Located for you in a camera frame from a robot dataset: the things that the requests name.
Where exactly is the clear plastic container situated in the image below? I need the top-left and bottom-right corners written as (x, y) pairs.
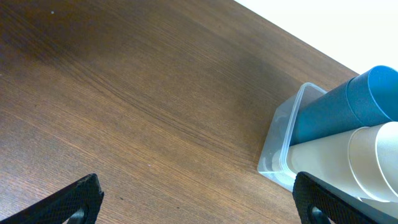
top-left (257, 82), bottom-right (398, 218)

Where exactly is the blue plastic cup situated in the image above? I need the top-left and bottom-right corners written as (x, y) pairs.
top-left (347, 65), bottom-right (397, 126)
top-left (290, 81), bottom-right (364, 146)

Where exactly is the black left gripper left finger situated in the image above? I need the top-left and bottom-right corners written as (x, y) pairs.
top-left (1, 174), bottom-right (104, 224)

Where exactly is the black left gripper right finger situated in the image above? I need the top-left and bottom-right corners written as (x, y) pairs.
top-left (292, 172), bottom-right (397, 224)

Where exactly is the beige plastic cup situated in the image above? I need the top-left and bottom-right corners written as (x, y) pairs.
top-left (287, 129), bottom-right (370, 198)
top-left (347, 122), bottom-right (397, 202)

